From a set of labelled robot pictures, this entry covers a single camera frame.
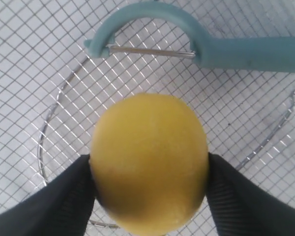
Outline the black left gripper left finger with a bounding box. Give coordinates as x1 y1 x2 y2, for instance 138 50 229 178
0 154 95 236

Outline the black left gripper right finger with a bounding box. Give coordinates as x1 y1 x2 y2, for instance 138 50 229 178
206 153 295 236

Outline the yellow lemon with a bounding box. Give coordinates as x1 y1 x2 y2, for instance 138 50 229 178
90 93 209 236

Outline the teal handled peeler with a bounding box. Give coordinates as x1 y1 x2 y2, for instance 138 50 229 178
84 1 295 73

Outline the oval steel mesh basket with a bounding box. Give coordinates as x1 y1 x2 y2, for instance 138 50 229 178
0 0 295 236

